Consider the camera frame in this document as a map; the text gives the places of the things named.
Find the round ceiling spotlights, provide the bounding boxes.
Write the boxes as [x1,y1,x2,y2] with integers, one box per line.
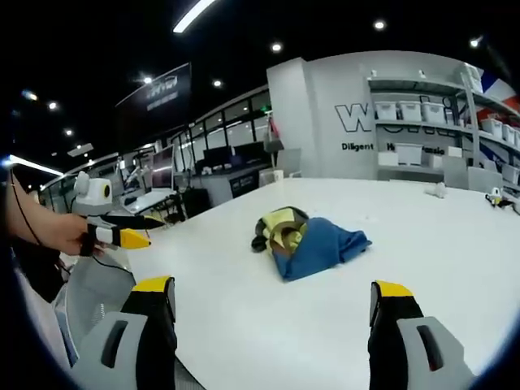
[22,19,484,139]

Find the long ceiling light strip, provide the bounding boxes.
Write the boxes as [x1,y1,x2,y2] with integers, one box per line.
[172,0,217,34]

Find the red white blue wall banner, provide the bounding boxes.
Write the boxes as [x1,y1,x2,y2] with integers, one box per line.
[478,67,520,125]

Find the person's dark clothing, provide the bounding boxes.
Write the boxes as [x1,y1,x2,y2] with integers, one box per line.
[11,237,71,304]

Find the white desk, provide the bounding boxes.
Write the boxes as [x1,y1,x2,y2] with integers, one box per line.
[120,189,176,215]

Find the dark hanging sign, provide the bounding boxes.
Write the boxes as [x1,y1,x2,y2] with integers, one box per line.
[115,62,193,108]

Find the small white object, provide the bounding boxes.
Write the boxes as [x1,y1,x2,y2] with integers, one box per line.
[423,182,449,199]

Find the row of white storage bins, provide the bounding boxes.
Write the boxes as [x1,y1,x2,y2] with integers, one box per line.
[373,64,520,184]

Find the blue and yellow garment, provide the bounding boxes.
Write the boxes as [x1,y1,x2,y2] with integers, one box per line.
[250,206,373,283]

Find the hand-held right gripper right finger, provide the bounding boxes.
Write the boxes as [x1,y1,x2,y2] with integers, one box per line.
[366,279,477,390]

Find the computer monitor with white frame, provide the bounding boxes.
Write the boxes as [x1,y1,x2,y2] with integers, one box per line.
[149,145,176,193]

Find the person's left hand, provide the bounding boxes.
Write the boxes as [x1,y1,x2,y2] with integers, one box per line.
[51,212,108,258]

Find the white and yellow device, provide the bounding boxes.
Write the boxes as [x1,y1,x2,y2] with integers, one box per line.
[484,187,520,213]

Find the thin black cable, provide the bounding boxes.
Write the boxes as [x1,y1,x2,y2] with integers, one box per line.
[9,169,43,246]

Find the white mesh chair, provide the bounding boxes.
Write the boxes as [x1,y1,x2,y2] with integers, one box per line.
[51,255,138,369]

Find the grey metal shelving unit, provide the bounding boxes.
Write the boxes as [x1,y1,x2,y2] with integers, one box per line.
[366,63,520,192]

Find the grey box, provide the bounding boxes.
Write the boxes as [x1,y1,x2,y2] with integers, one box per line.
[441,155,505,192]

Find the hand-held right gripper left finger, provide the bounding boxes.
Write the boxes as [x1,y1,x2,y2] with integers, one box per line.
[71,275,180,390]

